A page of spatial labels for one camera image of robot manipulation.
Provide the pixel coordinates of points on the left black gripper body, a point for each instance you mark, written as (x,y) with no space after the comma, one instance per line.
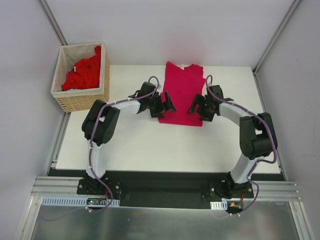
(159,105)

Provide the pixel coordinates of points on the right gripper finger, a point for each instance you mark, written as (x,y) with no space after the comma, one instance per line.
(207,117)
(195,102)

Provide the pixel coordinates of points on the left aluminium frame post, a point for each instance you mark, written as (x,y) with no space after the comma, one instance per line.
(53,22)

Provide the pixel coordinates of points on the white cable duct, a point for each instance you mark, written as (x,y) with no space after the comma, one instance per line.
(67,201)
(219,205)

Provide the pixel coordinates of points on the wicker laundry basket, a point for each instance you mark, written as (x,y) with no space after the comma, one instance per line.
(78,100)

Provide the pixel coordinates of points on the red t shirt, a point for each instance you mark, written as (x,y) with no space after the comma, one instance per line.
(85,73)

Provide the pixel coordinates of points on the right aluminium frame post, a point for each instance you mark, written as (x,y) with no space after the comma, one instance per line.
(276,35)

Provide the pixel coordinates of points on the aluminium frame post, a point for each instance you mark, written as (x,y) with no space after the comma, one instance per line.
(276,35)
(53,22)

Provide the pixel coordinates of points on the right white cable duct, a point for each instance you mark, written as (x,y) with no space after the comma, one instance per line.
(219,205)

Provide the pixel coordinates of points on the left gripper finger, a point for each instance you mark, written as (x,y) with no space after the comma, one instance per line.
(156,114)
(168,104)

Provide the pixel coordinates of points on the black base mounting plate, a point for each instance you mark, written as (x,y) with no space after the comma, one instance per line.
(154,189)

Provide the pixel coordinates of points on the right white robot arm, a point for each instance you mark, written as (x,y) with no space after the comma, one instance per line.
(257,138)

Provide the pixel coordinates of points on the left white cable duct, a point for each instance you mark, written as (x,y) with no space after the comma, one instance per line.
(67,201)

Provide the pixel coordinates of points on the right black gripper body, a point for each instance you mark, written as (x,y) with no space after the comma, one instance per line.
(200,108)

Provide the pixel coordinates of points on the magenta t shirt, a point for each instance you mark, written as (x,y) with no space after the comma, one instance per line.
(183,84)

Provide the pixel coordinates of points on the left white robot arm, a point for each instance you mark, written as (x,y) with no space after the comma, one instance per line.
(100,124)

